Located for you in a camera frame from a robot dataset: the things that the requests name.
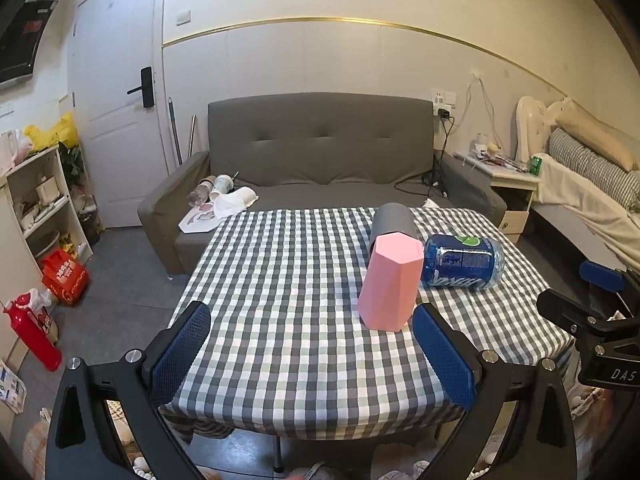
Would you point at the black door lock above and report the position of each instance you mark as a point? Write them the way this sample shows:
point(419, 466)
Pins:
point(146, 87)

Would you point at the printed paper bag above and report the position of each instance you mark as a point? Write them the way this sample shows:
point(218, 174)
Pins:
point(197, 220)

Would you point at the green can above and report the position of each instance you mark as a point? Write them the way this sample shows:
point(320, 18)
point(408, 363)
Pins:
point(536, 165)

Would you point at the paper cup with straw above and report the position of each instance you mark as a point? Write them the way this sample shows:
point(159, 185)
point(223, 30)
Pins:
point(221, 187)

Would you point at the metal stick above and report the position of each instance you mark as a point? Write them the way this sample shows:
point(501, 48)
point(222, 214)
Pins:
point(191, 135)

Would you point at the black range hood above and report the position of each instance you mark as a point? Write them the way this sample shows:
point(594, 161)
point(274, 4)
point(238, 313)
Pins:
point(20, 35)

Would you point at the white wall outlet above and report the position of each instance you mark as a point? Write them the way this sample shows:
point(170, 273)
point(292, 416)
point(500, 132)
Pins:
point(444, 97)

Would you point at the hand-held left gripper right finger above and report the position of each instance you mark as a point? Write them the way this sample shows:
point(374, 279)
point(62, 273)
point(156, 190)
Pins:
point(442, 357)

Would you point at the black charger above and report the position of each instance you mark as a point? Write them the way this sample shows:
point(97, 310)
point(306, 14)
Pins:
point(444, 114)

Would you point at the white bedside table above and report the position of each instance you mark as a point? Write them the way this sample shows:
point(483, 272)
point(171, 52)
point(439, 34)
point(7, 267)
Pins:
point(510, 180)

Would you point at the pink cup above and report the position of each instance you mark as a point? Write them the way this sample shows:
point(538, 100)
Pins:
point(390, 285)

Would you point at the white light switch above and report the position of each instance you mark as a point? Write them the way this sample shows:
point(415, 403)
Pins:
point(183, 17)

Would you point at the grey sofa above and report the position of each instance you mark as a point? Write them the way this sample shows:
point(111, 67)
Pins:
point(320, 160)

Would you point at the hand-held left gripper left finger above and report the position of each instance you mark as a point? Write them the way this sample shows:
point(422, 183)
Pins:
point(182, 355)

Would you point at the grey cup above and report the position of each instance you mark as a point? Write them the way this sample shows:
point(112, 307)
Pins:
point(395, 220)

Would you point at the blue drink can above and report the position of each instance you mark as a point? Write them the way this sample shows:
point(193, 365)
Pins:
point(460, 262)

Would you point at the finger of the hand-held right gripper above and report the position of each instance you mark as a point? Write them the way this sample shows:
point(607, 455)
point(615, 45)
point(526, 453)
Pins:
point(601, 275)
point(562, 307)

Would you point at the red carton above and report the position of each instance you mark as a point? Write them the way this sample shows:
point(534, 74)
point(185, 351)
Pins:
point(65, 275)

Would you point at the green plant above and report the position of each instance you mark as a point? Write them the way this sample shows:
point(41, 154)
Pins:
point(70, 165)

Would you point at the printed paper sheet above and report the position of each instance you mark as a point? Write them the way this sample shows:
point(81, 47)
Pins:
point(11, 387)

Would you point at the bed with pillows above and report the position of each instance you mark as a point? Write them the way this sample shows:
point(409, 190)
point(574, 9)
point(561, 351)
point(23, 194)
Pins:
point(575, 195)

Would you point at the cream open shelf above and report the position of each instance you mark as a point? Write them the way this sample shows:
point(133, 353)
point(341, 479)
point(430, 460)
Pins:
point(52, 172)

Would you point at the pink plastic bag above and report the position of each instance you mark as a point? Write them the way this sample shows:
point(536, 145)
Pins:
point(12, 150)

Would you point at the red bottle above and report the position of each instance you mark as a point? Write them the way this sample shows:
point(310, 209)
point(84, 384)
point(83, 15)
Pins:
point(35, 340)

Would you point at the beige pillow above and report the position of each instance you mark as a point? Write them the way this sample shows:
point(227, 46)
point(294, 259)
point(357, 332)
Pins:
point(595, 132)

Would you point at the checked pillow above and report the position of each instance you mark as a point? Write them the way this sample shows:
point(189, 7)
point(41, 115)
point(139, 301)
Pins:
point(595, 167)

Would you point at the checked tablecloth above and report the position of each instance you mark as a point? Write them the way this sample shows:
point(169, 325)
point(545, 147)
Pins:
point(280, 285)

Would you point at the white padded headboard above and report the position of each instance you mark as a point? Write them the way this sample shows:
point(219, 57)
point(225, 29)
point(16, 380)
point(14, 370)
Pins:
point(532, 120)

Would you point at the metal table leg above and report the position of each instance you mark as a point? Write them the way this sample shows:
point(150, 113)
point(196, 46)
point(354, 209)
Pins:
point(277, 452)

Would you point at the clear plastic bottle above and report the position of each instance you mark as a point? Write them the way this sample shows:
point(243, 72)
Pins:
point(200, 191)

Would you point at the yellow plastic bag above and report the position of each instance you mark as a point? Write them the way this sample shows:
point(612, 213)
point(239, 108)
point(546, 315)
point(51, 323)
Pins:
point(55, 132)

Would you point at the white door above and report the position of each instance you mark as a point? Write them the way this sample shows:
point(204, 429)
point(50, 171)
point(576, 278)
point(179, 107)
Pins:
point(115, 110)

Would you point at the white cloth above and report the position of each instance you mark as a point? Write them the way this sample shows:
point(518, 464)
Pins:
point(235, 202)

